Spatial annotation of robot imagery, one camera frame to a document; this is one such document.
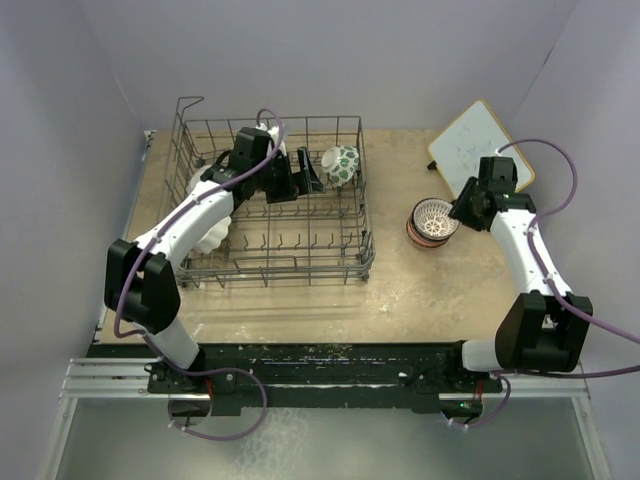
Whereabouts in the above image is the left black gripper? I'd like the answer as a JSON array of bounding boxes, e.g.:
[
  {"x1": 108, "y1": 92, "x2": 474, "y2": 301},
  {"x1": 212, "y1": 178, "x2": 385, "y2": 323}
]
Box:
[{"x1": 252, "y1": 147, "x2": 325, "y2": 204}]

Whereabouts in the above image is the green leaf patterned bowl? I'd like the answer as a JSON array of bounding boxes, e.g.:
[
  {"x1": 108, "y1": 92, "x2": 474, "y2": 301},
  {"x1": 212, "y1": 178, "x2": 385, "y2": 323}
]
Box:
[{"x1": 321, "y1": 146, "x2": 360, "y2": 187}]

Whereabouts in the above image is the brown patterned white bowl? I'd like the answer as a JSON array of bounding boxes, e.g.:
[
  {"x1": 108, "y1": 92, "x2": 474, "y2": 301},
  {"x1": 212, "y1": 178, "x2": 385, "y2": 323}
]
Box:
[{"x1": 411, "y1": 198, "x2": 460, "y2": 241}]

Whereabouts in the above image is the orange red patterned bowl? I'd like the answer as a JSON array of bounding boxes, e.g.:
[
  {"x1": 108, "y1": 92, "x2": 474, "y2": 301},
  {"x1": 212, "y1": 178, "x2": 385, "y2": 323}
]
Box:
[{"x1": 406, "y1": 223, "x2": 449, "y2": 249}]

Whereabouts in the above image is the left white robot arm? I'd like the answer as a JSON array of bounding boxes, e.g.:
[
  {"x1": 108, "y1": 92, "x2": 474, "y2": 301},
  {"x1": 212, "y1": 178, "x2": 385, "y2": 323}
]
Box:
[{"x1": 104, "y1": 126, "x2": 325, "y2": 392}]

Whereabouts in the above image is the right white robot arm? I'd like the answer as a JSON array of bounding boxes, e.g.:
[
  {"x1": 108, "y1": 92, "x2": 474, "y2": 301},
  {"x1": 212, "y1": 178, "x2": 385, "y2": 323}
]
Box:
[{"x1": 444, "y1": 156, "x2": 593, "y2": 391}]

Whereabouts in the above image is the white fluted bowl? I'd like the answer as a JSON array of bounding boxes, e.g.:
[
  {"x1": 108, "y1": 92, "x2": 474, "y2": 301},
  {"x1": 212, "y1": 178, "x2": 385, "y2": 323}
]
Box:
[{"x1": 194, "y1": 216, "x2": 232, "y2": 255}]

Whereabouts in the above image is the grey wire dish rack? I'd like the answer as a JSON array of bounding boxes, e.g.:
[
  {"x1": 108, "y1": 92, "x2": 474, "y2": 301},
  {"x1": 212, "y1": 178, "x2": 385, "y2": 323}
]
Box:
[{"x1": 158, "y1": 96, "x2": 375, "y2": 287}]

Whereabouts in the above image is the small whiteboard yellow frame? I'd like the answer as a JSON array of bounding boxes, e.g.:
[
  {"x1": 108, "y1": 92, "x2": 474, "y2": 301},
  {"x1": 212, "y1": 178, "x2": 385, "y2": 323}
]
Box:
[{"x1": 428, "y1": 99, "x2": 513, "y2": 198}]

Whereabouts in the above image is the white cup with handle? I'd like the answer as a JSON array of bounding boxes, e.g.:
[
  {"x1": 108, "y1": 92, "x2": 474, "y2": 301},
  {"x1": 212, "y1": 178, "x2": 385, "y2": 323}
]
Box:
[{"x1": 186, "y1": 168, "x2": 205, "y2": 197}]

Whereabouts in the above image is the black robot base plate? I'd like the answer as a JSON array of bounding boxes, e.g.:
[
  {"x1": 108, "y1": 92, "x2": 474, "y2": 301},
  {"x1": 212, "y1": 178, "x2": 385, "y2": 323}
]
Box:
[{"x1": 144, "y1": 342, "x2": 503, "y2": 416}]

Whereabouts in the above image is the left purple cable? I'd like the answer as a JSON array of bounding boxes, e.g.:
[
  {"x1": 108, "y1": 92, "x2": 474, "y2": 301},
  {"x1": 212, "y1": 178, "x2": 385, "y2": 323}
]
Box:
[{"x1": 113, "y1": 108, "x2": 287, "y2": 441}]

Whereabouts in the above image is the aluminium rail frame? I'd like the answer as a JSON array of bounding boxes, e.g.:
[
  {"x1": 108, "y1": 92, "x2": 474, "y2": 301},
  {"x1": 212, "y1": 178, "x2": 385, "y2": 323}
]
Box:
[{"x1": 38, "y1": 358, "x2": 610, "y2": 479}]

